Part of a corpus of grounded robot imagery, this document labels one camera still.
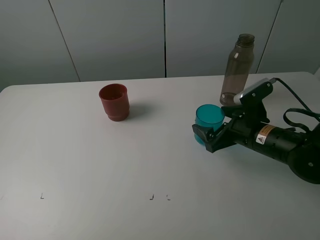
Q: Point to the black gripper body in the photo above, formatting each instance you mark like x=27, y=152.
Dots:
x=236, y=131

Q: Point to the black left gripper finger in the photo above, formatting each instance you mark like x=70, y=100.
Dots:
x=207, y=135

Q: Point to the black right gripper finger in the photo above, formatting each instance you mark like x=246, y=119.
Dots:
x=233, y=111

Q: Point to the teal transparent plastic cup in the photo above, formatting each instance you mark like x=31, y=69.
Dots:
x=209, y=115

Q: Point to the smoky transparent water bottle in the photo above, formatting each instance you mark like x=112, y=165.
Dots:
x=238, y=67

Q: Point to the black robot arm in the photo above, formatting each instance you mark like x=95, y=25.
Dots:
x=296, y=146

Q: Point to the red plastic cup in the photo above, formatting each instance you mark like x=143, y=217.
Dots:
x=115, y=101

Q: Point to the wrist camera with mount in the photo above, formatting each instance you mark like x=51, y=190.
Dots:
x=251, y=100

